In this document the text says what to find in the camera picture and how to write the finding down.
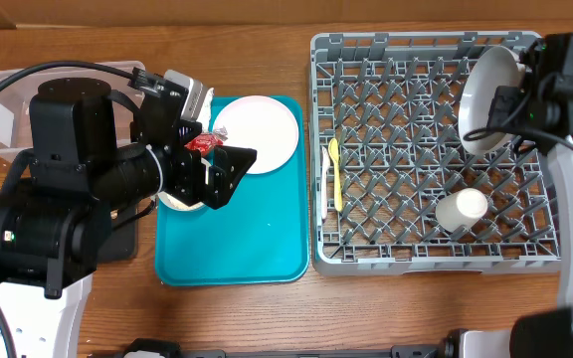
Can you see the black waste bin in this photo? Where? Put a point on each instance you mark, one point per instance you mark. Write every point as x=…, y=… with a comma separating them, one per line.
x=120, y=246

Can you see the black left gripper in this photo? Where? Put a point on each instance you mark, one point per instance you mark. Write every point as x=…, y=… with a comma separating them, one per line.
x=189, y=189

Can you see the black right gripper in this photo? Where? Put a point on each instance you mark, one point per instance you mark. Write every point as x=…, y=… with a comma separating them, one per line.
x=500, y=101

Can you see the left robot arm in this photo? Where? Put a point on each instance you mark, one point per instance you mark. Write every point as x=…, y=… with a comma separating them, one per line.
x=94, y=152

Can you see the large white round plate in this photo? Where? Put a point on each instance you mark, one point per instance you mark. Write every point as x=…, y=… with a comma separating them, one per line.
x=261, y=123

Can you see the white ceramic mug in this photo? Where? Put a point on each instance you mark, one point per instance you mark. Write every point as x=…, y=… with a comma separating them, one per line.
x=463, y=208

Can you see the clear plastic waste bin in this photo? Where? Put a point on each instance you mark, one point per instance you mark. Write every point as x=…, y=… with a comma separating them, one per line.
x=15, y=127

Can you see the teal plastic serving tray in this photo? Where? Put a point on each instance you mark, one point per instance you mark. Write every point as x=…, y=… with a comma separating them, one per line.
x=260, y=236

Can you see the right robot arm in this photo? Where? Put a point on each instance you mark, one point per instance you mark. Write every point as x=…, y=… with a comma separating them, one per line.
x=541, y=110

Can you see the crumpled white paper napkin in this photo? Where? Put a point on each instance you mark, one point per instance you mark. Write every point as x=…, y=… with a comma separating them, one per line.
x=206, y=110

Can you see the red snack wrapper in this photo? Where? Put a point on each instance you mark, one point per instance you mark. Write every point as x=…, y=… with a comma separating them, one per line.
x=207, y=141

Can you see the yellow plastic spoon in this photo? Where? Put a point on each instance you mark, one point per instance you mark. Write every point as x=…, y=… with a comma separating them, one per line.
x=333, y=151

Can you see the grey bowl of rice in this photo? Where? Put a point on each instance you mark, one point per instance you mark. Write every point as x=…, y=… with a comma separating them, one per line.
x=175, y=204

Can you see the grey round plate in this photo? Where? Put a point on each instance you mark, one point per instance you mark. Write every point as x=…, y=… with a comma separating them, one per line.
x=498, y=66

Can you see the grey plastic dishwasher rack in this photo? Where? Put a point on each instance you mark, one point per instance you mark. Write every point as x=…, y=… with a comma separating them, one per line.
x=392, y=101

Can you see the pale pink plastic fork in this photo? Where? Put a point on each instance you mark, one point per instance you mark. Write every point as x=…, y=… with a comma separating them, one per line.
x=325, y=165

